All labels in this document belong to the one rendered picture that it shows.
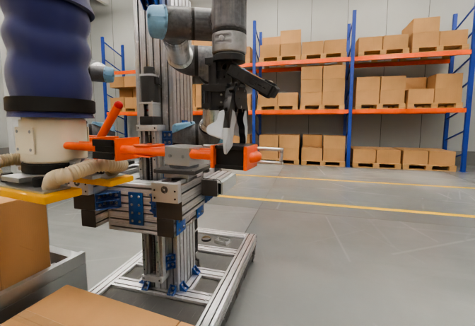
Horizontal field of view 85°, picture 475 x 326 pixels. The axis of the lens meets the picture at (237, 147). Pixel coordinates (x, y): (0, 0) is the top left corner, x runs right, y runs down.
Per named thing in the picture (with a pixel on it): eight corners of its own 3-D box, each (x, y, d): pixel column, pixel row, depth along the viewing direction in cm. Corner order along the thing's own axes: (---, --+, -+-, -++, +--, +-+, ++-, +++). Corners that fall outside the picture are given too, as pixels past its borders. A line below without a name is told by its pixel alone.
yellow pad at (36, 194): (-34, 189, 74) (-36, 172, 73) (7, 182, 83) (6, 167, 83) (44, 205, 62) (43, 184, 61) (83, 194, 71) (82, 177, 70)
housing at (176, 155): (163, 165, 61) (163, 146, 61) (179, 160, 68) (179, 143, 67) (189, 167, 59) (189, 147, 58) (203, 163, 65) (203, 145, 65)
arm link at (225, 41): (251, 39, 58) (237, 27, 51) (251, 60, 59) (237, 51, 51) (220, 42, 61) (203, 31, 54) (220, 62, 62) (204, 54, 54)
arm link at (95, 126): (116, 145, 145) (116, 121, 144) (89, 146, 138) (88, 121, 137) (115, 143, 155) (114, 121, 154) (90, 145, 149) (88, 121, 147)
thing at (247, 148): (209, 167, 56) (210, 145, 55) (224, 163, 63) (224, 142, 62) (246, 171, 53) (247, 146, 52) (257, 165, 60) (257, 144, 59)
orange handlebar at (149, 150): (-7, 146, 87) (-9, 135, 87) (77, 141, 115) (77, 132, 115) (256, 167, 53) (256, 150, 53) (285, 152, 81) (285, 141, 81)
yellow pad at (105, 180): (37, 177, 92) (37, 163, 91) (66, 172, 101) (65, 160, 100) (109, 187, 79) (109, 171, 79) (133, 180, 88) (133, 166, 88)
